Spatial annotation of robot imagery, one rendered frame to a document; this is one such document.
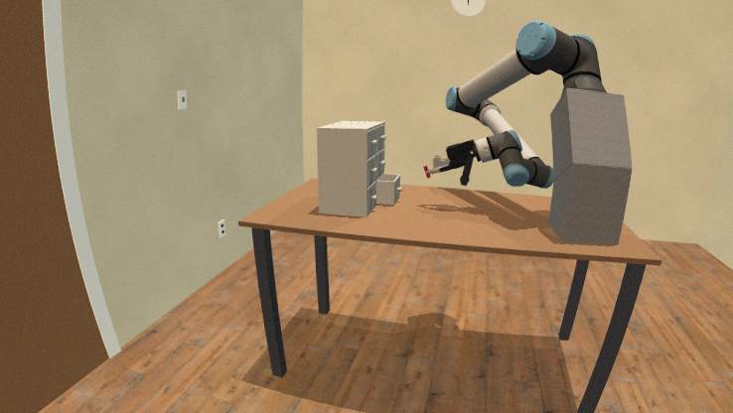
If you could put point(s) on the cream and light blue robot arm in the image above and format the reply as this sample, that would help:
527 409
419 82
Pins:
539 47

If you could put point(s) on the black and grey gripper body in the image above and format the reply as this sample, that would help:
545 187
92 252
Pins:
460 157

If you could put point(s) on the white chest of drawers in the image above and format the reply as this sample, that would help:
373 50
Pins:
342 167

